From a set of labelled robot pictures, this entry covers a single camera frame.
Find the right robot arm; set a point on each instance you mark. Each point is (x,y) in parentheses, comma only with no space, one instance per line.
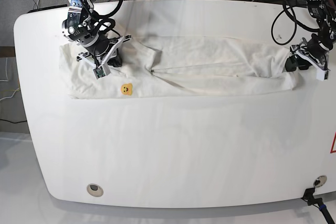
(89,29)

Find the white printed T-shirt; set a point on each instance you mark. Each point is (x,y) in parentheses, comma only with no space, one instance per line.
(156,66)

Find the table cable grommet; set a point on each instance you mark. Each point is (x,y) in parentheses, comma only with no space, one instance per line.
(94,190)
(320,181)

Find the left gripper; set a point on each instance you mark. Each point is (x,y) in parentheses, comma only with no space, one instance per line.
(307,54)

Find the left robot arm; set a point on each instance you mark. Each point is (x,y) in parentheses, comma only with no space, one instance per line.
(323,11)

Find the black camera clamp mount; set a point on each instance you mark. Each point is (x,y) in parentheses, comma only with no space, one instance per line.
(309,198)

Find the right table cable grommet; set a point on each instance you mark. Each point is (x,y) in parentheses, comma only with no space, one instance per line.
(320,181)

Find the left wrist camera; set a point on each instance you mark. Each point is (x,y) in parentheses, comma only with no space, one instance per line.
(322,75)

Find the left table cable grommet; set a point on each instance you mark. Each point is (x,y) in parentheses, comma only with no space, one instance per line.
(94,190)

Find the red white warning sticker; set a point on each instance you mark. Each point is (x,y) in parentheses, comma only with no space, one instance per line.
(333,147)

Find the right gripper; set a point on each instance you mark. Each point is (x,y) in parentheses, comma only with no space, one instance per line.
(105,51)

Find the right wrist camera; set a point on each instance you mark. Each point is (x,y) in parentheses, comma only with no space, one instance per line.
(101,71)

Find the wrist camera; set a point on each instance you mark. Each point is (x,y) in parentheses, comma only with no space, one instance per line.
(101,71)
(322,75)

